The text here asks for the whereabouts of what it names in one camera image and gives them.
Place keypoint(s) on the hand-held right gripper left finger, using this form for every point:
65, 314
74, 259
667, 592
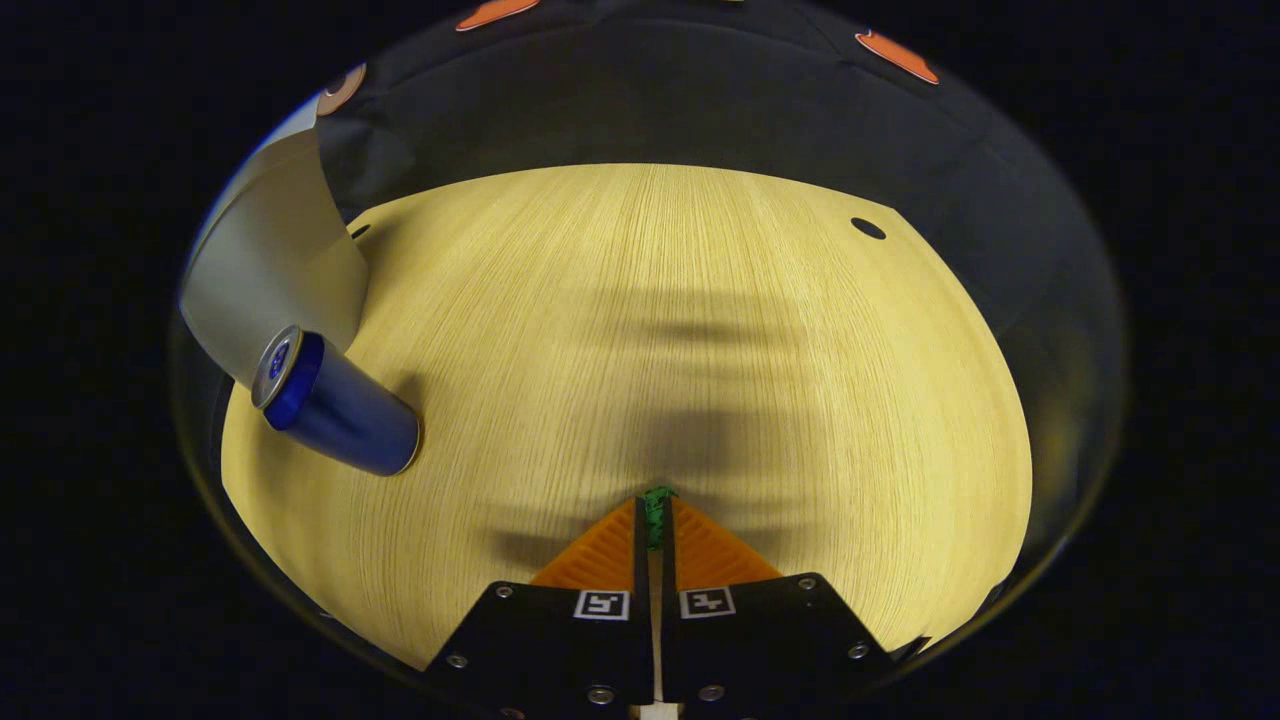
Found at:
560, 640

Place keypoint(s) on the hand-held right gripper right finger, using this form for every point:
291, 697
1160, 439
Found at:
770, 640

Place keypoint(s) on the blue pop can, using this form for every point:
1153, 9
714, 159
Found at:
350, 415

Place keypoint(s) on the black backdrop cloth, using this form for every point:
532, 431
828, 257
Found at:
650, 100

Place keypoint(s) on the green paper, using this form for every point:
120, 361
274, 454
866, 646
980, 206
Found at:
656, 515

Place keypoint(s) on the white desktop garbage bin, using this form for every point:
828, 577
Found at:
270, 260

